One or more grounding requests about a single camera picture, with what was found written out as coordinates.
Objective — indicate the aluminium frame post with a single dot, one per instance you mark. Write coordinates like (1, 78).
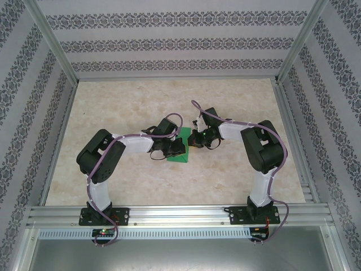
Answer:
(301, 39)
(53, 39)

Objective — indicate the aluminium table side rail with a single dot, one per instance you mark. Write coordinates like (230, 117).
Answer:
(296, 141)
(57, 144)

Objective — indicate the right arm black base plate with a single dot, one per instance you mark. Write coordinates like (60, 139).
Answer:
(237, 216)

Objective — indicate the aluminium mounting rail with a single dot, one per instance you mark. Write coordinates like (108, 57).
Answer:
(180, 214)

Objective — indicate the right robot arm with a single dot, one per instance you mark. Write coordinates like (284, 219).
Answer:
(234, 131)

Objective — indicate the green square paper sheet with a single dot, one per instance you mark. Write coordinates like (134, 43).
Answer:
(177, 158)

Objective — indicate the aluminium frame crossbar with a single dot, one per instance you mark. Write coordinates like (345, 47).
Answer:
(175, 78)

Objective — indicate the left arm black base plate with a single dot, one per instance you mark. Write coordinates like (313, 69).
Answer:
(122, 216)

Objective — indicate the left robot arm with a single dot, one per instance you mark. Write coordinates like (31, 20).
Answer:
(135, 144)

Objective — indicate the grey metal sheet panel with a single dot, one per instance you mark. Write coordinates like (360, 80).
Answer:
(180, 257)

